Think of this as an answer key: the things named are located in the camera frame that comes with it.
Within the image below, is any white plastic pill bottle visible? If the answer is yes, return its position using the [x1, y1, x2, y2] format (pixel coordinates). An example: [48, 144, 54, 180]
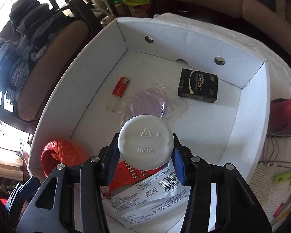
[118, 115, 174, 170]

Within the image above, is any white printed sachet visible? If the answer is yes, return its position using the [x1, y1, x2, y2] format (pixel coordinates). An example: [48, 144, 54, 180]
[102, 161, 190, 228]

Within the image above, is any red plastic grater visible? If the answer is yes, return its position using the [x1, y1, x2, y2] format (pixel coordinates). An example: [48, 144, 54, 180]
[103, 161, 158, 197]

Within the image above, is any striped white tablecloth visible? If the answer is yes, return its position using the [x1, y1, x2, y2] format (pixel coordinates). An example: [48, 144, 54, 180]
[155, 13, 291, 232]

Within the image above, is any red transparent lighter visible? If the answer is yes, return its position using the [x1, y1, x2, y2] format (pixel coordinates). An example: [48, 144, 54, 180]
[106, 76, 130, 112]

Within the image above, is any dark red handbag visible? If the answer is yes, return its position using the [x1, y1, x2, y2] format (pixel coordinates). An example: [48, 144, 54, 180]
[268, 98, 291, 135]

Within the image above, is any black Carefree packet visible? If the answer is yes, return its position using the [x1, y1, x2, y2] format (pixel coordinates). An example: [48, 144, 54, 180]
[178, 68, 218, 103]

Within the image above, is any purple sponge in plastic bag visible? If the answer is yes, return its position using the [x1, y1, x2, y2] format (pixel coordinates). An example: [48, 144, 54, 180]
[118, 77, 188, 126]

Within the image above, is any white cardboard box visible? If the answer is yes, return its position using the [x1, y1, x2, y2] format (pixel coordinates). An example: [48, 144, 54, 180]
[28, 16, 272, 233]

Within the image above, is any chair with folded clothes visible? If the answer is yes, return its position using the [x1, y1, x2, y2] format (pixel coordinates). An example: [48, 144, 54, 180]
[0, 0, 102, 134]

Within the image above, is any brown sofa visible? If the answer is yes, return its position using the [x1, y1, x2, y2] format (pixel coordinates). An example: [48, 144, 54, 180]
[157, 0, 291, 63]

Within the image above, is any red plastic string ball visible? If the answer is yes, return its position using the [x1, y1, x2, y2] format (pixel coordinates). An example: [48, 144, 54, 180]
[40, 139, 90, 177]

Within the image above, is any green handled peeler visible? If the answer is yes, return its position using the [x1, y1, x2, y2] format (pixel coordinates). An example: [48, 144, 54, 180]
[273, 170, 291, 184]

